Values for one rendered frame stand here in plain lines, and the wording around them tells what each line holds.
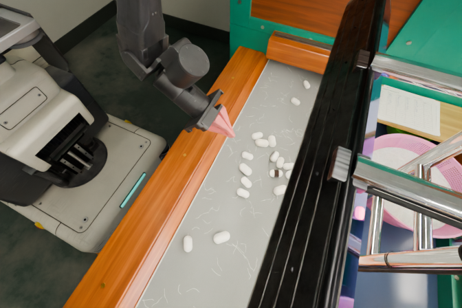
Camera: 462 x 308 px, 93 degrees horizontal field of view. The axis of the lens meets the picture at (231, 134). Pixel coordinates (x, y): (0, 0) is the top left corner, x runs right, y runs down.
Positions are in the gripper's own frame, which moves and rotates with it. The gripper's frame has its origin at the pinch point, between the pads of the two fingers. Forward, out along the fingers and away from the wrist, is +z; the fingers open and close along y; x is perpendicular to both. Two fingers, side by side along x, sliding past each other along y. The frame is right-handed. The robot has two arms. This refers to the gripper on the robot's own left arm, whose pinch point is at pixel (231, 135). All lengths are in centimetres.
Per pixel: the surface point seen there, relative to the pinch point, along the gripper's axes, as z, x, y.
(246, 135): 8.6, 8.2, 8.4
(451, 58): 31, -32, 44
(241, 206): 13.8, 3.8, -11.1
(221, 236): 11.4, 3.0, -19.4
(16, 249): -16, 127, -64
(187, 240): 6.6, 7.4, -23.3
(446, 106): 45, -28, 40
